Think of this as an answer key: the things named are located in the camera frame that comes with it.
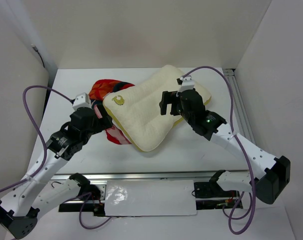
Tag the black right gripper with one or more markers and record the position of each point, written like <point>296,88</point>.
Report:
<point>169,97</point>

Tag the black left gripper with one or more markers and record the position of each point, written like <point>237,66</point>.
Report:
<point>102,123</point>

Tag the cream quilted pillow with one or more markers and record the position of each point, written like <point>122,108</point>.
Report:
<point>136,110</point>

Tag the red printed pillowcase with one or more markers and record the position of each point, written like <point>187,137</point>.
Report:
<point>99,90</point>

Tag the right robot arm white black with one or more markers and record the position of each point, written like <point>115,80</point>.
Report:
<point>267,175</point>

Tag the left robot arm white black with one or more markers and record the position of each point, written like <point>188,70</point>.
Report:
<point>25,204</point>

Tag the white cover plate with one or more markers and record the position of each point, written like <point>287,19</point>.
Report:
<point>149,198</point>

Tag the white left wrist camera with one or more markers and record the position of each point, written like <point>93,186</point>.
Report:
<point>81,101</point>

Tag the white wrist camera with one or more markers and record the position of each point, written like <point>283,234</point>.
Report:
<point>81,101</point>
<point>185,83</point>

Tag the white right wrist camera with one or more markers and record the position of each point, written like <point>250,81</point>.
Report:
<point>185,83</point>

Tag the aluminium side rail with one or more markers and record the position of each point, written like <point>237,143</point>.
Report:
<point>239,107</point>

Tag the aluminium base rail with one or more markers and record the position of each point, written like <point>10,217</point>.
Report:
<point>208,194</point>

